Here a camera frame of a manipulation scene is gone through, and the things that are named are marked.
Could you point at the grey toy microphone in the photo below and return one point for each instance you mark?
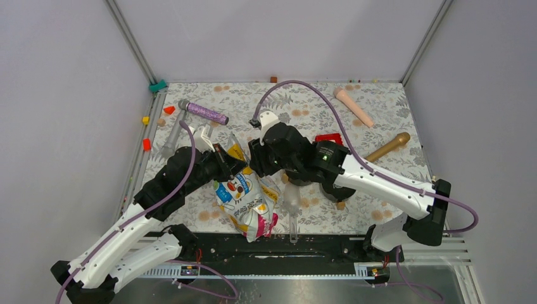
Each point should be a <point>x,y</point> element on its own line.
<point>169,147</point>

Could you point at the red block on rail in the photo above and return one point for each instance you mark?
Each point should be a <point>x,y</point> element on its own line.
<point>146,144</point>

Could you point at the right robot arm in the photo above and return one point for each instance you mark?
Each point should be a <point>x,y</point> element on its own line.
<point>325,162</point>

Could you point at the teal plastic block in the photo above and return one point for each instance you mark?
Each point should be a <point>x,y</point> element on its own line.
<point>154,88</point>

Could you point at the red triangular block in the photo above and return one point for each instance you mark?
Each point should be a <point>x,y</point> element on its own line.
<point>169,110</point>

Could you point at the red plastic box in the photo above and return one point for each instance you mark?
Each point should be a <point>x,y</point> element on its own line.
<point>333,137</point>

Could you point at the cat food bag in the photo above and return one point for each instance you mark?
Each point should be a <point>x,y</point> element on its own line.
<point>249,202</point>

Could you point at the purple glitter toy microphone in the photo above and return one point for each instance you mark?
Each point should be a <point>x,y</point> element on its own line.
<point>203,112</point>

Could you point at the pink toy microphone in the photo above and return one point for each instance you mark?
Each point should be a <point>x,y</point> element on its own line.
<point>341,95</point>

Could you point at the black bowl fish print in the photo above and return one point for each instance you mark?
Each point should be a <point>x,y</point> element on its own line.
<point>336,193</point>

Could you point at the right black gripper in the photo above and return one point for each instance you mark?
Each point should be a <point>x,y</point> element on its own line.
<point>258,163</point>

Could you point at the floral patterned table mat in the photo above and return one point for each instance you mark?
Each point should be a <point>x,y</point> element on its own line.
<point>314,112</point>

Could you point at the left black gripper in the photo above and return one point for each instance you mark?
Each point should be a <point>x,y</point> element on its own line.
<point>232,164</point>

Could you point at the black bowl paw print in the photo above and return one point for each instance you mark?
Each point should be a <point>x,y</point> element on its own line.
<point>300,181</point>

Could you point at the gold toy microphone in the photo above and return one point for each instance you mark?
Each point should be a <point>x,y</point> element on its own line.
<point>398,141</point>

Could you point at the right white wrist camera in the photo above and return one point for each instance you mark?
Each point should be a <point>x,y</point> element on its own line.
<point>264,122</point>

